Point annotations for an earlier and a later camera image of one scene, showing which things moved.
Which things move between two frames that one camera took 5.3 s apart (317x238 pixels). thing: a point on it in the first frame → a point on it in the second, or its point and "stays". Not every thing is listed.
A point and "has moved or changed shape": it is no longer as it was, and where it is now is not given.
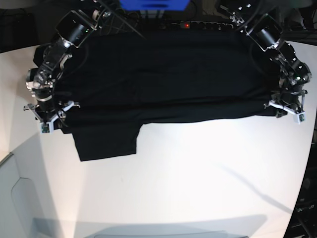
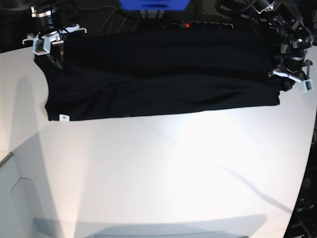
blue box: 154,5 stays
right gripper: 290,98 → 292,67
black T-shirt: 120,80 has moved or changed shape
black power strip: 204,25 stays
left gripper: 44,110 → 53,36
